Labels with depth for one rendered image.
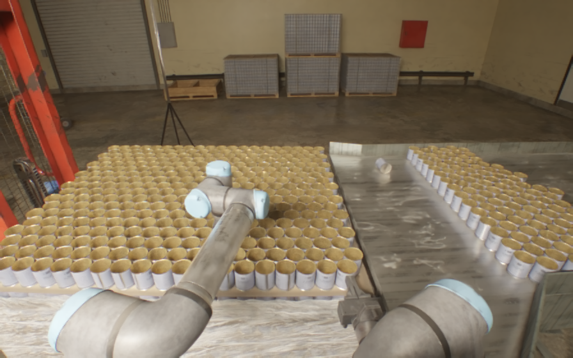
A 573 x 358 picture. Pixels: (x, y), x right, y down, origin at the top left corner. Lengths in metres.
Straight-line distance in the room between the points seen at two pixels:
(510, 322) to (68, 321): 1.16
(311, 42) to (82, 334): 7.93
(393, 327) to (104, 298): 0.48
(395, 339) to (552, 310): 1.08
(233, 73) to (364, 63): 3.46
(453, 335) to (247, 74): 7.95
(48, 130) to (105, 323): 1.65
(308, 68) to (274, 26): 2.11
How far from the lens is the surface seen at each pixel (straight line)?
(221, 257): 0.63
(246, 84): 8.28
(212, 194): 0.80
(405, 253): 1.28
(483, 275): 1.31
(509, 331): 1.17
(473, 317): 0.60
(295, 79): 8.27
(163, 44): 10.22
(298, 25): 8.14
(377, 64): 8.59
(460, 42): 11.39
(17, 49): 2.05
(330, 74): 8.38
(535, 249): 1.45
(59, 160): 2.17
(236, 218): 0.70
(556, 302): 1.51
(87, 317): 0.60
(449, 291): 0.60
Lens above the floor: 1.90
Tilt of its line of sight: 29 degrees down
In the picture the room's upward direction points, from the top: 1 degrees counter-clockwise
